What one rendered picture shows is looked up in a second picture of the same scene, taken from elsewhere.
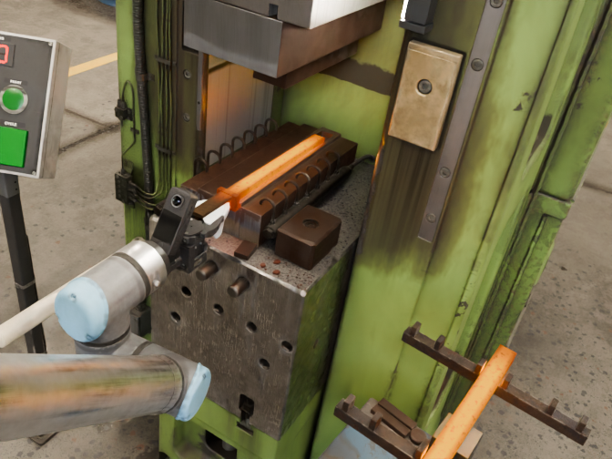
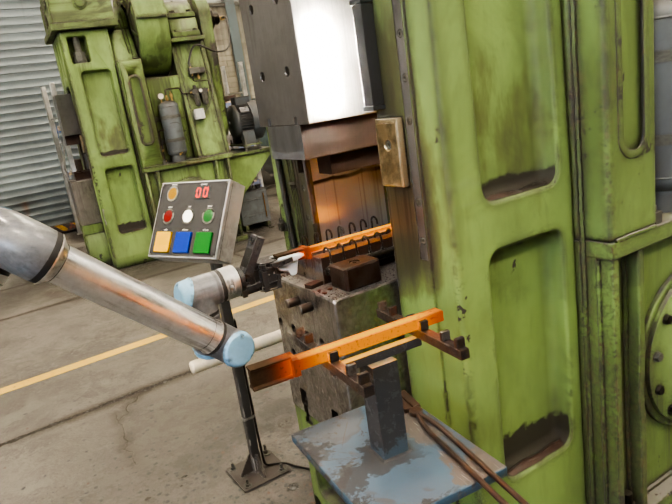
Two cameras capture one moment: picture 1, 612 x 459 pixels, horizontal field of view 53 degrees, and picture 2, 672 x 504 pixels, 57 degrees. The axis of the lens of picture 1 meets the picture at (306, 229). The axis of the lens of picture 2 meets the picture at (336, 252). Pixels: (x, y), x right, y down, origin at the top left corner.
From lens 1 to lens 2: 0.99 m
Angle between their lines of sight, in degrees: 37
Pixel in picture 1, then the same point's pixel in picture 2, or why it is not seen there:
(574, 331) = not seen: outside the picture
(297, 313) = (335, 319)
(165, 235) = (245, 262)
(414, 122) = (390, 170)
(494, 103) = (426, 142)
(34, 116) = (216, 223)
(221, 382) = (322, 402)
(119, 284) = (204, 281)
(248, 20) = (289, 131)
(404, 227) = (413, 254)
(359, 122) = not seen: hidden behind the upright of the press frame
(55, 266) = not seen: hidden behind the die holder
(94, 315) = (184, 294)
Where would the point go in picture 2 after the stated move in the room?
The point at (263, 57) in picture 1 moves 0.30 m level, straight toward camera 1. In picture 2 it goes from (298, 150) to (236, 169)
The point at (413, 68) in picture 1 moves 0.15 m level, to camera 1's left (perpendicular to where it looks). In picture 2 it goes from (380, 135) to (330, 140)
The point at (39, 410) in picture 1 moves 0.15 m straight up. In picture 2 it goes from (97, 279) to (79, 209)
